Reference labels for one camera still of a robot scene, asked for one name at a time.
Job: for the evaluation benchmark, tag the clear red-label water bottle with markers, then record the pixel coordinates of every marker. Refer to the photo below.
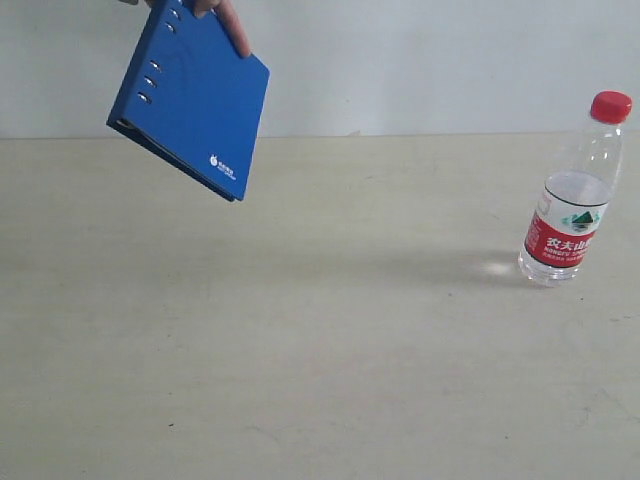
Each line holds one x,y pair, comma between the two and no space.
576,193

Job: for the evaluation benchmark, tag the person's bare hand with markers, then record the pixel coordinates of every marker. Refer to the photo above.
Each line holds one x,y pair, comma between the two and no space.
229,20

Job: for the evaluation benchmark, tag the blue ring binder notebook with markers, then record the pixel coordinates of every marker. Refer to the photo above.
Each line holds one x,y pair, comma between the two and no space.
189,98

